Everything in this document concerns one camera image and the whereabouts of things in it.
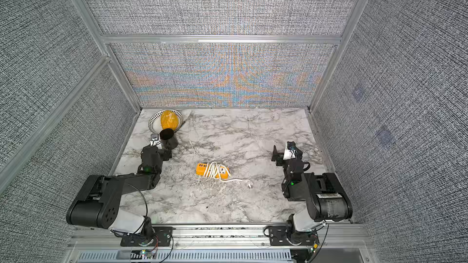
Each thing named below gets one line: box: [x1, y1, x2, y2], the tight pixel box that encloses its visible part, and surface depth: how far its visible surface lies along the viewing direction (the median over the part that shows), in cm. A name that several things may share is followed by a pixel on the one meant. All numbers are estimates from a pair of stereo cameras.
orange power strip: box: [195, 162, 230, 180], surface depth 88 cm
